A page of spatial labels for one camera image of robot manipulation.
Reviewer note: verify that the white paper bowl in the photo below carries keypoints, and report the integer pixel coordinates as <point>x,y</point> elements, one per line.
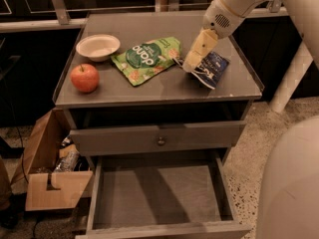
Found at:
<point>99,47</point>

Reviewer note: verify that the wrapped items in box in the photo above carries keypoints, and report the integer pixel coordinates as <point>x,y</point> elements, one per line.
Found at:
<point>69,157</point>

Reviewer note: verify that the grey drawer cabinet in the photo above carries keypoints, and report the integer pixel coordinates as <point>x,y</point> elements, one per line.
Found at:
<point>171,97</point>

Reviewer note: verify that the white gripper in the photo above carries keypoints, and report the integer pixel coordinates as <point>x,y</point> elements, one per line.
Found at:
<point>217,21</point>

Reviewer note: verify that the open grey middle drawer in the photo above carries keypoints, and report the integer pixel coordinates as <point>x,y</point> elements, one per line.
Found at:
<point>166,195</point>

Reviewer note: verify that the grey top drawer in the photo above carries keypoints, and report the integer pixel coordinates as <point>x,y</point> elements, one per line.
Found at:
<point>142,139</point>

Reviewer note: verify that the red apple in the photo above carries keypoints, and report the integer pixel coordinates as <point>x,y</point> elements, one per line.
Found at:
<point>85,78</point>

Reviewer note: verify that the white diagonal pole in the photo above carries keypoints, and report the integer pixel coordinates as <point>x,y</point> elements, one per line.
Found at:
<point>292,78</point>

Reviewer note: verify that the round metal drawer knob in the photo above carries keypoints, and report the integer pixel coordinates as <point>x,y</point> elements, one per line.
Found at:
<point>161,141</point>

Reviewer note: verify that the brown cardboard box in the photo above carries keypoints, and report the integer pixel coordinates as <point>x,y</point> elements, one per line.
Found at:
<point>46,189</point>

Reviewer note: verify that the metal railing frame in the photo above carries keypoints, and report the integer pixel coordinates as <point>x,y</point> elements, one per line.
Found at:
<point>38,15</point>

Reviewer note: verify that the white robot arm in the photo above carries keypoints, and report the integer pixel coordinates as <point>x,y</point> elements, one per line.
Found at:
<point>288,206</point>

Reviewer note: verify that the blue chip bag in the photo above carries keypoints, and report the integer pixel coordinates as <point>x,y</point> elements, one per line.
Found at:
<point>210,69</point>

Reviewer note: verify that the green chip bag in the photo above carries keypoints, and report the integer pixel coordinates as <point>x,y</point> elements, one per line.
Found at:
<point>142,62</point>

